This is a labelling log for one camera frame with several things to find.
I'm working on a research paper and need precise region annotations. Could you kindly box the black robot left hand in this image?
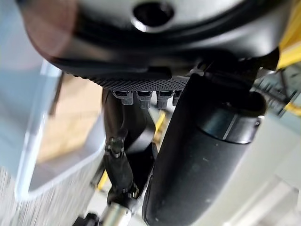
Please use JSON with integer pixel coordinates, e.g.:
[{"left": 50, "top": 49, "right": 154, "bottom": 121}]
[{"left": 23, "top": 0, "right": 295, "bottom": 226}]

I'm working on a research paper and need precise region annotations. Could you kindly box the yellow metal shelf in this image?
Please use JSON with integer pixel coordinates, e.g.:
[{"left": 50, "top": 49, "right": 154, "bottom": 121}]
[{"left": 275, "top": 0, "right": 301, "bottom": 118}]

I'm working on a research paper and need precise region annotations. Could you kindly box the translucent blue plastic box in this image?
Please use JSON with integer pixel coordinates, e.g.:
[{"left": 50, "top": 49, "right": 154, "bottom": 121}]
[{"left": 0, "top": 0, "right": 107, "bottom": 201}]

